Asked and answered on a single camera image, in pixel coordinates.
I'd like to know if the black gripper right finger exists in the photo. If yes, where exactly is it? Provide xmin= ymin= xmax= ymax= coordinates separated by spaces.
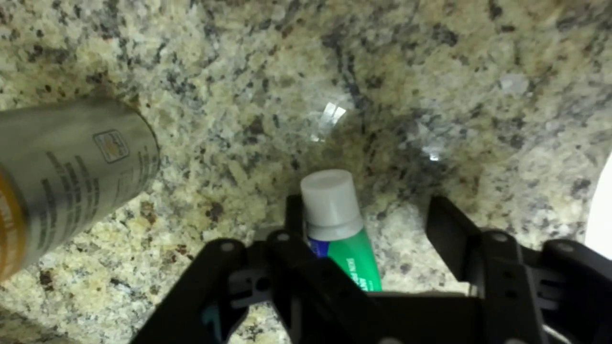
xmin=424 ymin=194 xmax=612 ymax=344

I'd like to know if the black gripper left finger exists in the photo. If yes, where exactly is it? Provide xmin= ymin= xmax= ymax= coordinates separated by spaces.
xmin=129 ymin=194 xmax=386 ymax=344

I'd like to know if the green tube with white cap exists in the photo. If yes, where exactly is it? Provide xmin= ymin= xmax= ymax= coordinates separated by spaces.
xmin=298 ymin=169 xmax=384 ymax=295

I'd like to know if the white sink basin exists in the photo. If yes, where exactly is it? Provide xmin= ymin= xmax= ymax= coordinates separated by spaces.
xmin=583 ymin=152 xmax=612 ymax=263

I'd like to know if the silver can with yellow cap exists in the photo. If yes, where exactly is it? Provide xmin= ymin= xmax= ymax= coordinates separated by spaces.
xmin=0 ymin=94 xmax=164 ymax=284

